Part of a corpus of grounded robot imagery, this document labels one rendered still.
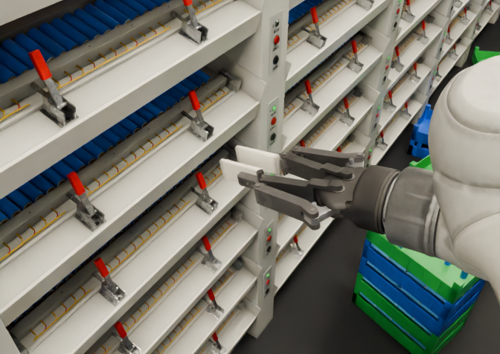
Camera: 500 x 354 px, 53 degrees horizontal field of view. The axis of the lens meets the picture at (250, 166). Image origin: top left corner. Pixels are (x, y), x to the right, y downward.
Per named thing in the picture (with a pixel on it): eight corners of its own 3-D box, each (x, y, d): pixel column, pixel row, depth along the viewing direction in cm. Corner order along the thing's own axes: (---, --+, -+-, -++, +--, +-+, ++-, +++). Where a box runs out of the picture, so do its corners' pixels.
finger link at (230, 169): (268, 187, 66) (265, 190, 66) (226, 175, 70) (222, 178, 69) (264, 168, 64) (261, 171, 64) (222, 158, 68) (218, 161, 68)
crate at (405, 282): (485, 283, 149) (493, 265, 143) (444, 321, 139) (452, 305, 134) (402, 224, 166) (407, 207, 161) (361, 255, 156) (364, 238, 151)
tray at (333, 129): (369, 113, 175) (385, 82, 165) (274, 217, 137) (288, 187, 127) (320, 82, 180) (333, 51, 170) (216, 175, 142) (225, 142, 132)
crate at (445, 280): (493, 265, 143) (502, 248, 138) (452, 305, 134) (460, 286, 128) (407, 207, 161) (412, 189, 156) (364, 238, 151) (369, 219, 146)
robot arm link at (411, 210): (458, 223, 59) (408, 210, 62) (463, 158, 54) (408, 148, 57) (431, 275, 53) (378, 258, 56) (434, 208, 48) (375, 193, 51)
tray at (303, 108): (378, 63, 163) (396, 27, 152) (276, 163, 125) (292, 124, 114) (325, 32, 168) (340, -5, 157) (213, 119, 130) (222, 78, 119)
